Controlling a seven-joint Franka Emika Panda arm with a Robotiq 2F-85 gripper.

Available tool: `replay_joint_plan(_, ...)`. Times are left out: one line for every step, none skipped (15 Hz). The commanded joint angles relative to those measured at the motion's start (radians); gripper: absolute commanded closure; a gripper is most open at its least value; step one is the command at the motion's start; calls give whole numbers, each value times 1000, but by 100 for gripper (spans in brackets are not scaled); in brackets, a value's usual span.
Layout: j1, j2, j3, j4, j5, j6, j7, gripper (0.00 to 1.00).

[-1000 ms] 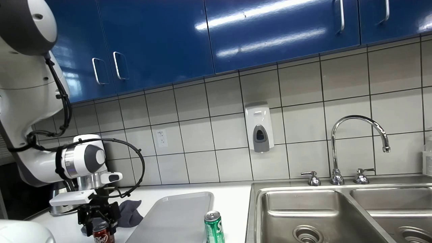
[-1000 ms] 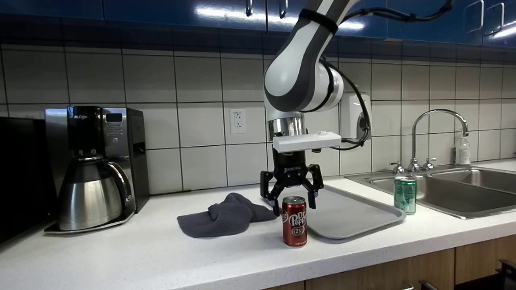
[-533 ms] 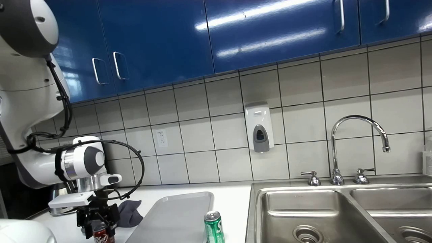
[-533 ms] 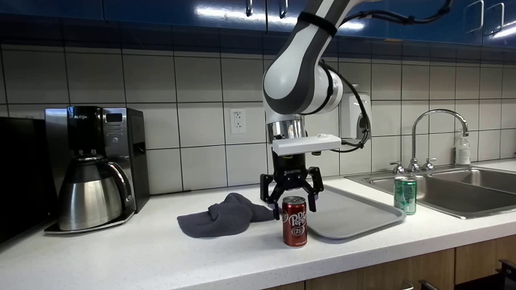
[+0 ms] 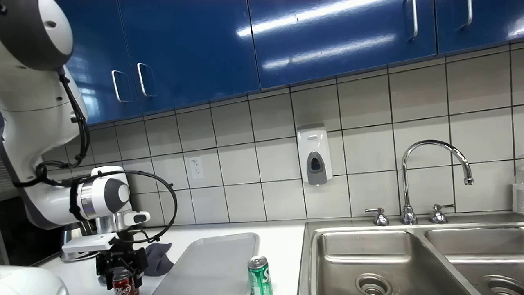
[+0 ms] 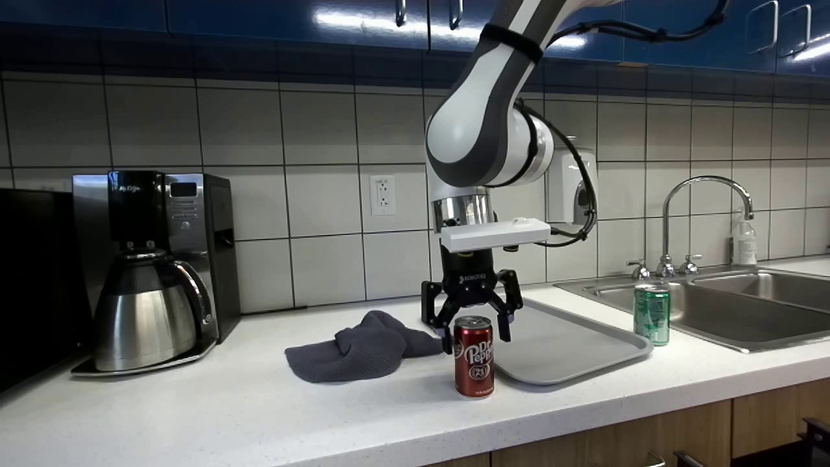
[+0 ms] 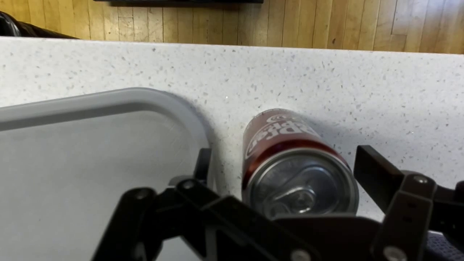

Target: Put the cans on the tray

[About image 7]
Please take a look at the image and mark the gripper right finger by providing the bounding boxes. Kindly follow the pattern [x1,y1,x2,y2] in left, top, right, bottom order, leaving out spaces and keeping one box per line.
[353,145,464,261]

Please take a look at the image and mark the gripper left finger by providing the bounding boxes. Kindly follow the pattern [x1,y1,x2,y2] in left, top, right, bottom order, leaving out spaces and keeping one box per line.
[91,148,323,261]

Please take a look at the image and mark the grey plastic tray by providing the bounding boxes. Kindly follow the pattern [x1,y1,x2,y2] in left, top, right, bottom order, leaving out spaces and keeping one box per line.
[0,87,211,261]

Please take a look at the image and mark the maroon soda can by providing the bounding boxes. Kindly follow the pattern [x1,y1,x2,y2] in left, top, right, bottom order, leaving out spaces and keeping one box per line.
[241,108,360,220]

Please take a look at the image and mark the black furniture base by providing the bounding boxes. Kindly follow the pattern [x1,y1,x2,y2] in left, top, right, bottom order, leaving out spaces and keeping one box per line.
[92,0,264,7]

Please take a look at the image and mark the black bag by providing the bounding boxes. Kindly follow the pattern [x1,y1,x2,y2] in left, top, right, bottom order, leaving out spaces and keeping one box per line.
[0,11,79,39]

